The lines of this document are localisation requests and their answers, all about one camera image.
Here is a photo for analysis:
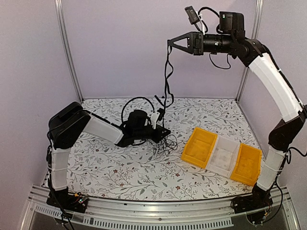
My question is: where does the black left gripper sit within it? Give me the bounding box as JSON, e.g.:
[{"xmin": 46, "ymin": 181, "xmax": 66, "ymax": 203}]
[{"xmin": 134, "ymin": 125, "xmax": 171, "ymax": 144}]

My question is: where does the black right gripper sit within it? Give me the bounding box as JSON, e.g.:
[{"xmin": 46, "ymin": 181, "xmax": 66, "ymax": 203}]
[{"xmin": 168, "ymin": 31, "xmax": 235, "ymax": 55}]

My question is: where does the thin black cable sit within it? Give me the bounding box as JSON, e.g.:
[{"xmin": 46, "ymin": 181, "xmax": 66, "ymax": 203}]
[{"xmin": 143, "ymin": 134, "xmax": 184, "ymax": 156}]

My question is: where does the thick black cable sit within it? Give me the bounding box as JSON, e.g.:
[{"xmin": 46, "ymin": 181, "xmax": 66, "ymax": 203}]
[{"xmin": 153, "ymin": 45, "xmax": 175, "ymax": 130}]

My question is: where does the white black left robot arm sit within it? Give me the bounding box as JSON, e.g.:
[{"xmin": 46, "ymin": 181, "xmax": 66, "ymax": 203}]
[{"xmin": 46, "ymin": 102, "xmax": 171, "ymax": 212}]

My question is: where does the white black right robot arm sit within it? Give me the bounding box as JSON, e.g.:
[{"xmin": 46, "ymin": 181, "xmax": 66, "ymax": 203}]
[{"xmin": 167, "ymin": 11, "xmax": 307, "ymax": 213}]

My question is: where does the yellow bin nearest centre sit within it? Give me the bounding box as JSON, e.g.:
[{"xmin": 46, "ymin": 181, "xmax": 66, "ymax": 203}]
[{"xmin": 181, "ymin": 127, "xmax": 218, "ymax": 169}]

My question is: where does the yellow bin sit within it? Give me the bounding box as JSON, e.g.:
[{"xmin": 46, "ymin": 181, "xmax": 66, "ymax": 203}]
[
  {"xmin": 230, "ymin": 143, "xmax": 262, "ymax": 186},
  {"xmin": 181, "ymin": 127, "xmax": 218, "ymax": 169}
]

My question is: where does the translucent white bin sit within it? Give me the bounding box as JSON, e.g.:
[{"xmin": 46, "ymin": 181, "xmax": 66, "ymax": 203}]
[{"xmin": 205, "ymin": 136, "xmax": 240, "ymax": 178}]

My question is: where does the floral patterned table cloth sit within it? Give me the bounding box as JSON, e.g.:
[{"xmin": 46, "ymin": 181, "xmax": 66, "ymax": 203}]
[{"xmin": 47, "ymin": 97, "xmax": 268, "ymax": 201}]

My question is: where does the yellow bin far right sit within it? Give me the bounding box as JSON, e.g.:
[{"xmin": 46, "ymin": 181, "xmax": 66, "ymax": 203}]
[{"xmin": 230, "ymin": 143, "xmax": 262, "ymax": 186}]

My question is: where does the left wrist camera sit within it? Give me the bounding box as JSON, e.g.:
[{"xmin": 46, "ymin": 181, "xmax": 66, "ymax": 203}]
[{"xmin": 151, "ymin": 108, "xmax": 165, "ymax": 129}]

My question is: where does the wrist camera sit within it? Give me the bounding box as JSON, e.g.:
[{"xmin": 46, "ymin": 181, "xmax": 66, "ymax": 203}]
[
  {"xmin": 185, "ymin": 6, "xmax": 208, "ymax": 34},
  {"xmin": 151, "ymin": 108, "xmax": 165, "ymax": 129}
]

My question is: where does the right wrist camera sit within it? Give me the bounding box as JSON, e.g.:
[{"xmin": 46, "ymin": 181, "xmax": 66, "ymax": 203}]
[{"xmin": 185, "ymin": 6, "xmax": 208, "ymax": 34}]

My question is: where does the right aluminium frame post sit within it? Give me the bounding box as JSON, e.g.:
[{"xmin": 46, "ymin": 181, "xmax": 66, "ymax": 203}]
[{"xmin": 236, "ymin": 0, "xmax": 264, "ymax": 104}]

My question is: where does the aluminium frame post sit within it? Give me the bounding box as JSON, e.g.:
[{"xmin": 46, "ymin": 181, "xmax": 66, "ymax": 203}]
[
  {"xmin": 54, "ymin": 0, "xmax": 84, "ymax": 102},
  {"xmin": 236, "ymin": 0, "xmax": 264, "ymax": 104}
]

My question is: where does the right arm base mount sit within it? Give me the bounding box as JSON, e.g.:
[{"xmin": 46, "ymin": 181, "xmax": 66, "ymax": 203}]
[{"xmin": 230, "ymin": 193, "xmax": 283, "ymax": 226}]

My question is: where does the left aluminium frame post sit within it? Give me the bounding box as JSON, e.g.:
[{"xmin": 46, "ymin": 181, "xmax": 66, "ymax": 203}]
[{"xmin": 54, "ymin": 0, "xmax": 84, "ymax": 102}]

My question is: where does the aluminium front rail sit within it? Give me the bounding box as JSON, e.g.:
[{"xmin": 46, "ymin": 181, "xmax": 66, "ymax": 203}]
[{"xmin": 21, "ymin": 185, "xmax": 301, "ymax": 230}]

